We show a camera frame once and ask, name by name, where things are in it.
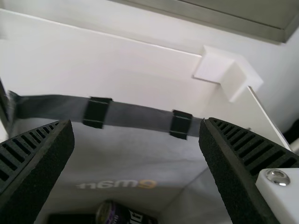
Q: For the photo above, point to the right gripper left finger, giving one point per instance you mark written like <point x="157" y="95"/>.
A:
<point x="35" y="168"/>

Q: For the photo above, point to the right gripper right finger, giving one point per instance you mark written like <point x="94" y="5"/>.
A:
<point x="238" y="163"/>

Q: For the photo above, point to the white panel bracket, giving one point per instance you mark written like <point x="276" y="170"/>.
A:
<point x="215" y="67"/>

